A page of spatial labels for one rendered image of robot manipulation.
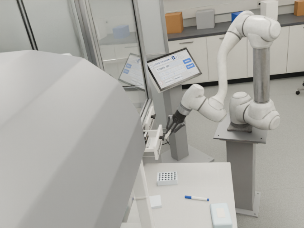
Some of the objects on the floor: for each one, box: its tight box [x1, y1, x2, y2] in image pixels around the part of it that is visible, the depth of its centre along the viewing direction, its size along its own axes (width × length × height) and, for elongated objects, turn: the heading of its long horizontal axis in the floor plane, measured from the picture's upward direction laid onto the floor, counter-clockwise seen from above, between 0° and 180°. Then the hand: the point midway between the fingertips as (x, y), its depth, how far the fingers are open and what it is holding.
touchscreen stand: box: [161, 84, 214, 163], centre depth 308 cm, size 50×45×102 cm
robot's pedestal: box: [219, 139, 261, 218], centre depth 248 cm, size 30×30×76 cm
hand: (167, 134), depth 205 cm, fingers closed
